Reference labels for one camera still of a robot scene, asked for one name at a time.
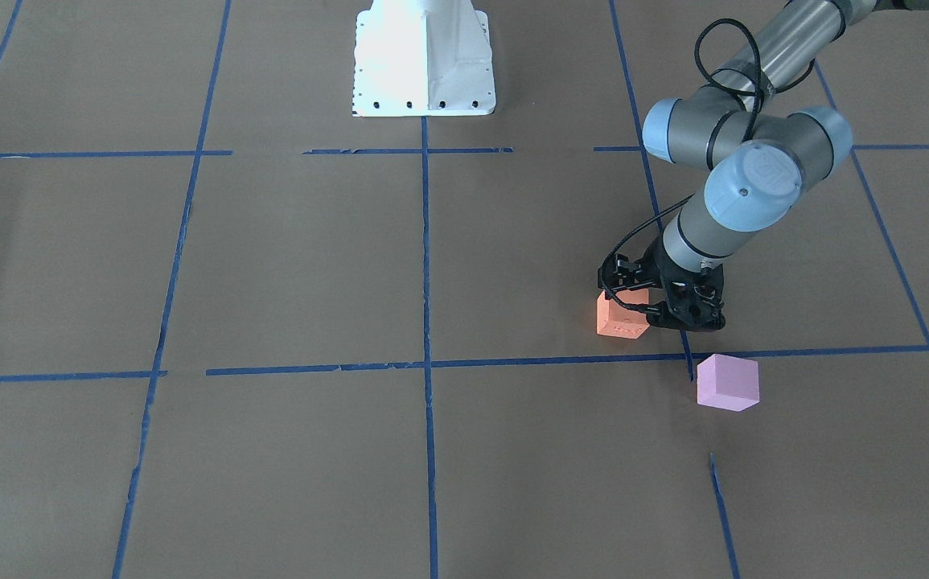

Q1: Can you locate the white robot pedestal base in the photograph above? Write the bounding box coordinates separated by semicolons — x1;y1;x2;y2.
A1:
351;1;497;117

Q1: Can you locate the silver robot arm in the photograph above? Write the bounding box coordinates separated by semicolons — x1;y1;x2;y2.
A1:
598;1;878;332

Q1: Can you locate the pink foam cube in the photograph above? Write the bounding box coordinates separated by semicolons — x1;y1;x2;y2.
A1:
696;353;761;412

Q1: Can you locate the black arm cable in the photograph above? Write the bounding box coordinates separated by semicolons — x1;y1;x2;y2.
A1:
598;18;779;290

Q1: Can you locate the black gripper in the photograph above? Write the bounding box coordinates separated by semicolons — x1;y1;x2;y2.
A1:
596;238;724;316

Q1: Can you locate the orange foam cube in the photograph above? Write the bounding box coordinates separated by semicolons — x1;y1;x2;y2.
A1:
595;292;651;339

